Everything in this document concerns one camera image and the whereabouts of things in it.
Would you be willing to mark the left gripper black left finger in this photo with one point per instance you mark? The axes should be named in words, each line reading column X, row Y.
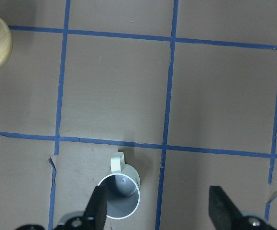
column 95, row 213

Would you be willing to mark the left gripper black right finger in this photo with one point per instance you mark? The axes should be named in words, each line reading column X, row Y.
column 222, row 211

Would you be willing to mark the white mug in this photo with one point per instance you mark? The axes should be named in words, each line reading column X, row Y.
column 123, row 188

